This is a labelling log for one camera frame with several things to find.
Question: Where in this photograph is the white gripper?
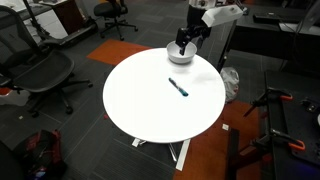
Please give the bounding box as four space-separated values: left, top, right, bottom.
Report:
175 4 244 57

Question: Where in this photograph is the teal capped marker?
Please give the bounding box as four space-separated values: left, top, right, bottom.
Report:
167 77 190 98

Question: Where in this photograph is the grey round bowl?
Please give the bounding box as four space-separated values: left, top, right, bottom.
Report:
166 40 198 65

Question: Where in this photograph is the dark office desk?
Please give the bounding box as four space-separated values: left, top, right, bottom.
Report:
216 2 320 76

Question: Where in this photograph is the black computer keyboard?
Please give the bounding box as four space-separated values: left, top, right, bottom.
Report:
252 12 283 25

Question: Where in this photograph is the black mesh office chair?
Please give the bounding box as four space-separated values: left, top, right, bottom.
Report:
93 0 139 42
0 4 94 118

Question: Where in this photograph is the grey computer monitor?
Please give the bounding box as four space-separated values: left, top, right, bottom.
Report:
279 0 320 35

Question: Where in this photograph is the white table base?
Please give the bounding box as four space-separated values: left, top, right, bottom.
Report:
130 137 192 172

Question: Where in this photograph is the black electric scooter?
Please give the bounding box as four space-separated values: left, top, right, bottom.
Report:
22 0 100 48

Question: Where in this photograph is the dark brown cabinet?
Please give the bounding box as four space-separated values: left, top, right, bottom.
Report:
51 0 86 35

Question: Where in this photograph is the white counter cabinet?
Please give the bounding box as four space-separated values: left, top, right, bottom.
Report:
18 8 69 40

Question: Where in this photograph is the black robot table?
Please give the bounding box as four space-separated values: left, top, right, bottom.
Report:
264 69 320 180

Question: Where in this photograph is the white flat floor object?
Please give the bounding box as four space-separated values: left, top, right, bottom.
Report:
0 87 32 108

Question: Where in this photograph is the red and black bag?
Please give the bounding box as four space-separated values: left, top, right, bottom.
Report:
13 128 69 180

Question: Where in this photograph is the black clamp orange handle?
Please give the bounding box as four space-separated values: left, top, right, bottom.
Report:
243 86 294 118
249 128 307 156

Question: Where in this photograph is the black vertical post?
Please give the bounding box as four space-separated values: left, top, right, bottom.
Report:
225 128 241 180

